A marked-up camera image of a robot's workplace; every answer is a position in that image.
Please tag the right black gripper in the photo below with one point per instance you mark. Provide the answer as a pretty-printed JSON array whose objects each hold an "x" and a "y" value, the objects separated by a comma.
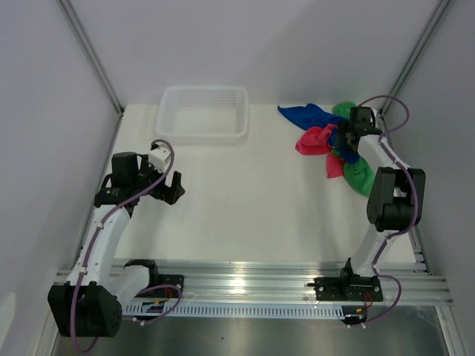
[{"x": 341, "y": 132}]

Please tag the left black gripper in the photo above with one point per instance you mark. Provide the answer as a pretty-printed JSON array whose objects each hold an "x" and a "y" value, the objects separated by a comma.
[{"x": 169, "y": 194}]

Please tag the blue towel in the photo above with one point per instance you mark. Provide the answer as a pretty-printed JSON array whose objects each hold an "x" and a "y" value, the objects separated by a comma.
[{"x": 310, "y": 115}]

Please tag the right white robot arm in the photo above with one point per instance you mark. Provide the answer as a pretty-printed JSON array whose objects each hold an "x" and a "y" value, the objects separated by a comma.
[{"x": 395, "y": 202}]

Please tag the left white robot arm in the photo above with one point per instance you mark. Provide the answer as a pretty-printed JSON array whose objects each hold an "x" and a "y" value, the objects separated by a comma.
[{"x": 88, "y": 304}]

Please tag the green towel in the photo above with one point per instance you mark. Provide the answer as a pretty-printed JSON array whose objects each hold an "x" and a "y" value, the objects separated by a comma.
[{"x": 358, "y": 174}]

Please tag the pink towel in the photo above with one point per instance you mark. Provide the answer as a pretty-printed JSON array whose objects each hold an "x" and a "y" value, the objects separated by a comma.
[{"x": 316, "y": 141}]

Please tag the white plastic basket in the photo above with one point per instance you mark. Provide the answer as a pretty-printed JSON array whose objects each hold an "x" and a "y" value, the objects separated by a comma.
[{"x": 203, "y": 115}]

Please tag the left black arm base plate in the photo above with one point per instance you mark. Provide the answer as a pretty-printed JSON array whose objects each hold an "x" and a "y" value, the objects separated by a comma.
[{"x": 169, "y": 284}]

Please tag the white slotted cable duct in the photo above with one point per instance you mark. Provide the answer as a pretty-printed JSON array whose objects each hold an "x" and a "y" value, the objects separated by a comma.
[{"x": 236, "y": 310}]

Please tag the aluminium rail frame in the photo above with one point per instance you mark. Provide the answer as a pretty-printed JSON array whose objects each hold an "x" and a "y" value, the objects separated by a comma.
[{"x": 287, "y": 283}]

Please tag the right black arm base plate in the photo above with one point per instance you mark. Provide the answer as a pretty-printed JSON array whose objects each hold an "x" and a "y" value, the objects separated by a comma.
[{"x": 355, "y": 289}]

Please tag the right aluminium corner post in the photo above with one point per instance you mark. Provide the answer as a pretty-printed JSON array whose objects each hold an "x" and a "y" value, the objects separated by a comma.
[{"x": 423, "y": 40}]

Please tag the aluminium corner post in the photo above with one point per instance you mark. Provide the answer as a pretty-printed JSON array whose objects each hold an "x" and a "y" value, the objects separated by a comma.
[
  {"x": 80, "y": 34},
  {"x": 423, "y": 40}
]

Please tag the left aluminium corner post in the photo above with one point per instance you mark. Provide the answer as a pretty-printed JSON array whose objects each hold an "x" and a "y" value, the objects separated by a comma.
[{"x": 80, "y": 34}]

